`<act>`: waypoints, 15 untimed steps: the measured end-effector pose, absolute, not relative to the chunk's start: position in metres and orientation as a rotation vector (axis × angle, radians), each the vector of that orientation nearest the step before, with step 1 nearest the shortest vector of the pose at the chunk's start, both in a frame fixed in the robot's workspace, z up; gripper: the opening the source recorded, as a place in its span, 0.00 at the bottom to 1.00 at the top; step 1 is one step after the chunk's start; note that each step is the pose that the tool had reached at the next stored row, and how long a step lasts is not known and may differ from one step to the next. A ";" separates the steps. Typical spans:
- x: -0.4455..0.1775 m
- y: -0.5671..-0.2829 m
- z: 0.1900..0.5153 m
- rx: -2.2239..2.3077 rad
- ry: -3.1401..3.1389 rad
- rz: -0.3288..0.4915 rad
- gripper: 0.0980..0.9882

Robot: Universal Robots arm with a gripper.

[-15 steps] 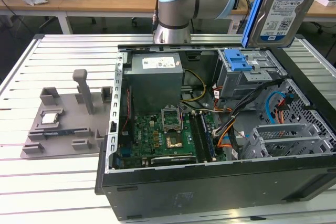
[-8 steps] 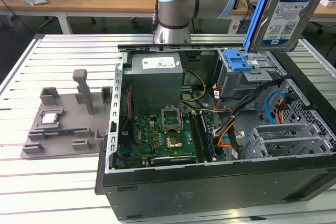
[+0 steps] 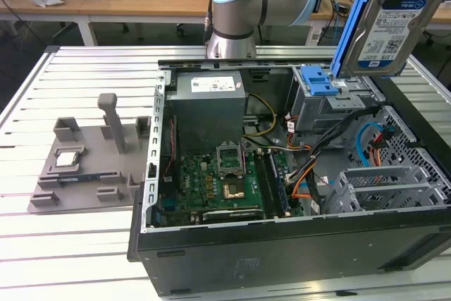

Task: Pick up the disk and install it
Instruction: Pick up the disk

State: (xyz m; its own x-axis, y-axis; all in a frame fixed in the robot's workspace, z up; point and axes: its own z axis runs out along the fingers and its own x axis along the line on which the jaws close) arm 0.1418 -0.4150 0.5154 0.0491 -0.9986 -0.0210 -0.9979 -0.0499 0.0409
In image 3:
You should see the black PC case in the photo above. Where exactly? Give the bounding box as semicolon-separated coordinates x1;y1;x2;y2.
126;56;451;297

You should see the hard disk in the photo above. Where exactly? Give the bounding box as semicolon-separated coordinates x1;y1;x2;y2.
330;0;451;79

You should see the yellow black wire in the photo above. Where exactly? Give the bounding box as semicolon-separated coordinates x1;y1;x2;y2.
242;92;278;138

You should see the grey parts rack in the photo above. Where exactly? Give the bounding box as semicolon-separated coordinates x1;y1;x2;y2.
27;92;152;216

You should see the grey power supply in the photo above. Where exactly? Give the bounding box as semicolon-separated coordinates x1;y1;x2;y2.
164;70;247;154

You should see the black graphics card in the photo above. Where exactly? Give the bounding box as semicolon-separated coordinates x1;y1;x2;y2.
202;207;265;224

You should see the black RAM slot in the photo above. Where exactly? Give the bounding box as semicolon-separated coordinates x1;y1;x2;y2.
262;149;283;219
254;149;274;219

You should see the orange wire bundle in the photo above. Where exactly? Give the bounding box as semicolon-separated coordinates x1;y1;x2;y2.
291;170;314;199

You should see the black wire bundle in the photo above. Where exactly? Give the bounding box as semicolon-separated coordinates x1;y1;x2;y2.
287;106;381;182

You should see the CPU socket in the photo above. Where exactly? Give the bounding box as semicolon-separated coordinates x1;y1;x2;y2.
222;180;247;200

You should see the silver CPU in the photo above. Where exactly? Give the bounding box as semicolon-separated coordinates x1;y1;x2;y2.
56;152;81;168

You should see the metal socket cover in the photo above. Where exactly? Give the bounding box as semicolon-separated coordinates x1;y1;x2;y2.
215;140;246;178

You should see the grey optical drive cage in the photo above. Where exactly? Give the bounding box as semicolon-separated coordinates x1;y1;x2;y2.
287;64;385;133

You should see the blue wire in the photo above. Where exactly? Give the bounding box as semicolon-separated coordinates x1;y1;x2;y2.
355;121;383;168

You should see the green motherboard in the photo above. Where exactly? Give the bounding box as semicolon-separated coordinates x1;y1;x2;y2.
154;149;300;228

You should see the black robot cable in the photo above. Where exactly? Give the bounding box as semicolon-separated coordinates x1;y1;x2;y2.
203;0;219;39

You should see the red orange wire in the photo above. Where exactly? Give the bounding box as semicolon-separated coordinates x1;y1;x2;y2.
369;128;388;166

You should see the wooden desk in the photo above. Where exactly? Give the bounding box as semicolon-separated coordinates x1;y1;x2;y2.
0;0;451;47

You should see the blue drive latch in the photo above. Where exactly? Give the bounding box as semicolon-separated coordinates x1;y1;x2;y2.
300;64;339;97

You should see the grey metal disk bay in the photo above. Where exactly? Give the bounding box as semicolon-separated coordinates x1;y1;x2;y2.
323;165;451;216

